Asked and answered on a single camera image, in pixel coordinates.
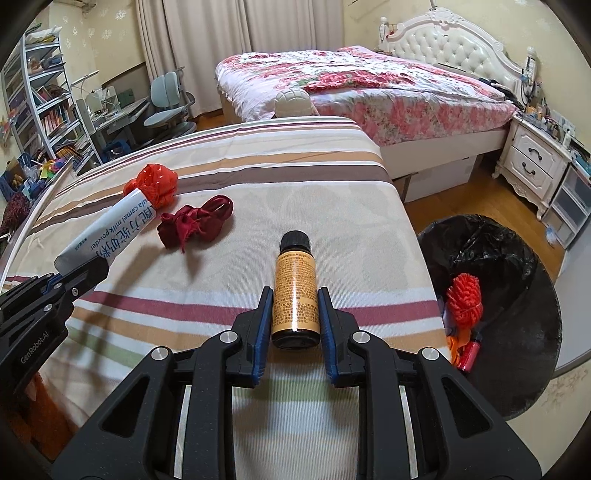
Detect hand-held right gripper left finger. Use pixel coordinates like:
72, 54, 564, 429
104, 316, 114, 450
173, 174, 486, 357
51, 286, 274, 480

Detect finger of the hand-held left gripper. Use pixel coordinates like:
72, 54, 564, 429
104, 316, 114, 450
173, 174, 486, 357
0, 256, 110, 393
0, 273, 63, 303

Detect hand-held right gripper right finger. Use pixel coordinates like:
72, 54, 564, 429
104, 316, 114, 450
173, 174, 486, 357
318, 286, 541, 480

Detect amber bottle with yellow label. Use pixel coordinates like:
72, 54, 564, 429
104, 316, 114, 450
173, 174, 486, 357
270, 230, 321, 349

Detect white stick packet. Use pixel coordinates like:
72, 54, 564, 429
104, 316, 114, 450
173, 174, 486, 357
54, 187, 151, 278

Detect orange wrapper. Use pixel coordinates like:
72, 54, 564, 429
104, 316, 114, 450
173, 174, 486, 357
445, 335, 467, 365

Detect orange spiky ball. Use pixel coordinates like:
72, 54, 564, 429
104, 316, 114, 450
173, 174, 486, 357
445, 272, 485, 326

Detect red bottle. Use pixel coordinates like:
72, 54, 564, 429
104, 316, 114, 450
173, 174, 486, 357
457, 339, 481, 372

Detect bin with black bag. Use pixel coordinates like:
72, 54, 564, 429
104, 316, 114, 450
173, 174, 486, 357
416, 215, 564, 421

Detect pile of colourful toys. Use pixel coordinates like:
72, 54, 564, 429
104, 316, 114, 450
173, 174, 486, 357
25, 157, 72, 183

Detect orange plastic bag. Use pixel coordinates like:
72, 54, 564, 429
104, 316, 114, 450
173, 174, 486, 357
123, 164, 180, 208

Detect blue plastic stool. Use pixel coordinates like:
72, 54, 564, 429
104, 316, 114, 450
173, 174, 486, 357
100, 141, 132, 161

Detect striped bed sheet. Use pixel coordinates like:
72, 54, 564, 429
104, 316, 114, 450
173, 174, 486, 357
0, 115, 451, 480

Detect white bookshelf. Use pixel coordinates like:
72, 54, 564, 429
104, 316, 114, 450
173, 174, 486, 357
0, 28, 105, 176

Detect grey study desk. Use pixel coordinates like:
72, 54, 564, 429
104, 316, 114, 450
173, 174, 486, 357
85, 99, 151, 153

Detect white storage box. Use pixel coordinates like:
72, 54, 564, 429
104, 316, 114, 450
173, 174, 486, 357
409, 157, 476, 201

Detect grey-green desk chair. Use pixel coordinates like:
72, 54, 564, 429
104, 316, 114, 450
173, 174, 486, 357
144, 71, 197, 139

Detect white bed footboard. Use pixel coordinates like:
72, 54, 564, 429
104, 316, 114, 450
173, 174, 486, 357
274, 88, 317, 118

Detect white wardrobe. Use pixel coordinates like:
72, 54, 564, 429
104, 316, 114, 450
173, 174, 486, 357
551, 251, 591, 374

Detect pink floral quilt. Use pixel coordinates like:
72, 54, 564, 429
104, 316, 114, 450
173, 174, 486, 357
215, 45, 518, 146

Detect beige curtains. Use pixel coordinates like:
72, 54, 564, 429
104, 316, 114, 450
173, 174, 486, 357
136, 0, 345, 121

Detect white nightstand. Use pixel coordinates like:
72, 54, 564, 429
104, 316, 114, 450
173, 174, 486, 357
492, 113, 575, 222

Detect plastic drawer unit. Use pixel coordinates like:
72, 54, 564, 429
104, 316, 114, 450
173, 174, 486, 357
545, 164, 591, 247

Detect group of small bottles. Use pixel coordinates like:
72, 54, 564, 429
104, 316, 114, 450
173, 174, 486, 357
522, 99, 578, 139

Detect white tufted headboard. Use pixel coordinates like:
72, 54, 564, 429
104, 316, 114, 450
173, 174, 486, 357
376, 11, 539, 88

